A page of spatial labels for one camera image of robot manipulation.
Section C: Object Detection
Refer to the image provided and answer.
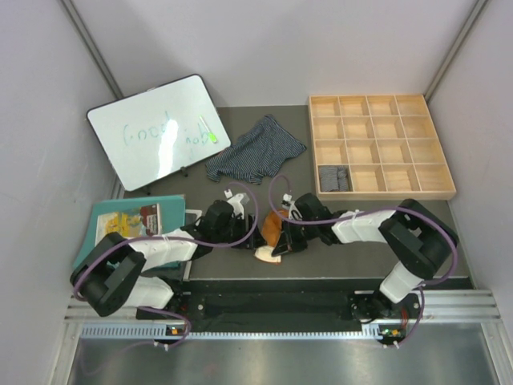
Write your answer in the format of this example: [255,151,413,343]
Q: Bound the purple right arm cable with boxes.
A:
[268,174,459,346]

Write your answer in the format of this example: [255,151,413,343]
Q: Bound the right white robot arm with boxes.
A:
[273,193,459,318]

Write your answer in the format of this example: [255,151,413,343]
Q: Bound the grey striped underwear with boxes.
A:
[318,165,349,193]

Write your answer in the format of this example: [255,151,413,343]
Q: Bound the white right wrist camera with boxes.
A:
[281,193,302,221]

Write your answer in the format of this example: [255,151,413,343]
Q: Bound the dark blue striped underwear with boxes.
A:
[205,115,306,184]

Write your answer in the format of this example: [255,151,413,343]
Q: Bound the orange underwear white waistband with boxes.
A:
[254,211,282,265]

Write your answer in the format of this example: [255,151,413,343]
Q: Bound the yellow picture book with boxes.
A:
[95,204,162,245]

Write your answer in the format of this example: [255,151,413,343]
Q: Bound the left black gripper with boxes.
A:
[213,213,266,250]

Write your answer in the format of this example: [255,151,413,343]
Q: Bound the white whiteboard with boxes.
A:
[87,75,232,192]

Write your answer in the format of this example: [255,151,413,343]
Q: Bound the teal folder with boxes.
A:
[72,195,186,270]

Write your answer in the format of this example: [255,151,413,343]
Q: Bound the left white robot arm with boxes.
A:
[71,193,257,318]

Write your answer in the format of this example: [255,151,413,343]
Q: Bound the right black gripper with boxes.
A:
[275,217,319,257]

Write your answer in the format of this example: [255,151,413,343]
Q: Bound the wooden compartment tray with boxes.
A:
[309,95,456,201]

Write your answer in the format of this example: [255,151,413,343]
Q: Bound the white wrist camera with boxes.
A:
[281,193,302,221]
[224,188,249,219]

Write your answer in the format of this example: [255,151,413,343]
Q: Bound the green marker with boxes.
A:
[199,115,217,144]

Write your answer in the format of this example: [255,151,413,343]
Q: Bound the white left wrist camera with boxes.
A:
[224,188,249,219]

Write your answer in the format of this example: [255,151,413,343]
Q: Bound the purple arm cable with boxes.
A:
[72,181,260,346]
[268,174,459,346]

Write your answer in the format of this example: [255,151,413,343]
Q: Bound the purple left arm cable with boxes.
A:
[72,181,260,346]

